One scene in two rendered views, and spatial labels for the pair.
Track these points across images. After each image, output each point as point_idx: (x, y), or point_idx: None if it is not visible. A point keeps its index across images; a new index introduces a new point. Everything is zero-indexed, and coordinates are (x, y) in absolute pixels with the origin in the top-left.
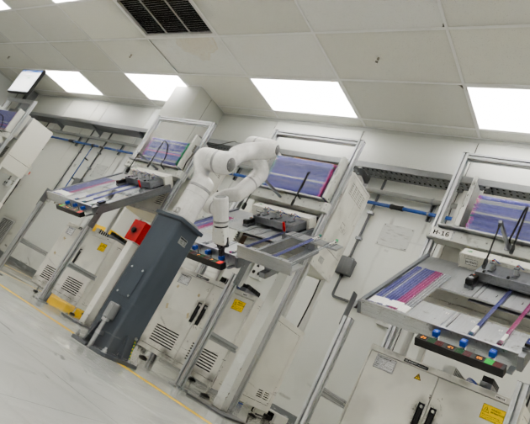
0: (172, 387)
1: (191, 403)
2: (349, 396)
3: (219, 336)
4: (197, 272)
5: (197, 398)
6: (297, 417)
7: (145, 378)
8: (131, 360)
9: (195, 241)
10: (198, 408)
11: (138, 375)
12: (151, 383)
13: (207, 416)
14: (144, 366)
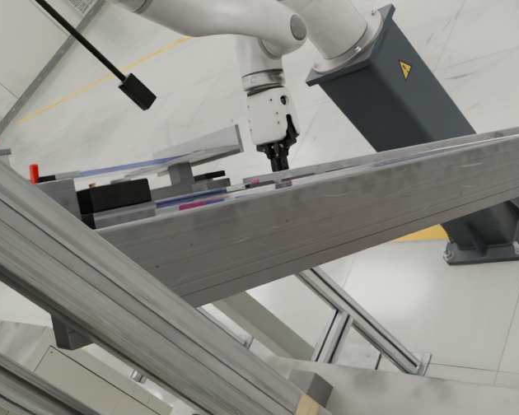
0: (402, 321)
1: (353, 287)
2: (120, 373)
3: (320, 337)
4: (440, 379)
5: (362, 344)
6: (217, 319)
7: (412, 247)
8: None
9: (367, 154)
10: (340, 286)
11: (418, 235)
12: (399, 245)
13: (323, 266)
14: (510, 375)
